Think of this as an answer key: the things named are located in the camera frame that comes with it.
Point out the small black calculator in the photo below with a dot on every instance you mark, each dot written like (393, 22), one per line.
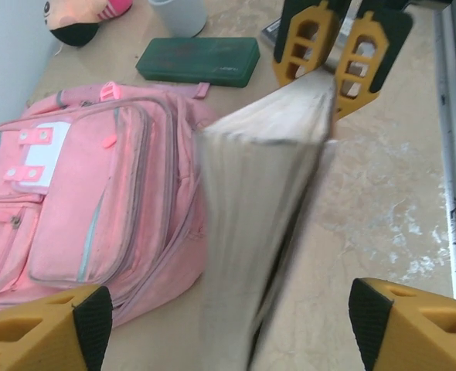
(271, 33)

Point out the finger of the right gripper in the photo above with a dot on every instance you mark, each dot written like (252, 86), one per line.
(375, 50)
(320, 23)

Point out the pink plush doll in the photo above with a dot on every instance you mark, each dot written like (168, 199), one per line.
(77, 19)

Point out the brown and black book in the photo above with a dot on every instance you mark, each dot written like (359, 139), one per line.
(251, 212)

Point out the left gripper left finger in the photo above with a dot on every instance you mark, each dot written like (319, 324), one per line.
(38, 336)

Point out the pink student backpack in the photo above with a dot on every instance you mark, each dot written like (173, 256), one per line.
(96, 185)

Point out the grey cup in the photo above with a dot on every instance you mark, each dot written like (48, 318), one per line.
(181, 15)

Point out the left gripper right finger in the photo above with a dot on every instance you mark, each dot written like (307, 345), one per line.
(425, 340)

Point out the dark green pencil case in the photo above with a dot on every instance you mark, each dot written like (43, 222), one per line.
(197, 58)

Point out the aluminium mounting rail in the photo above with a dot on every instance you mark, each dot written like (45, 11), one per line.
(452, 116)

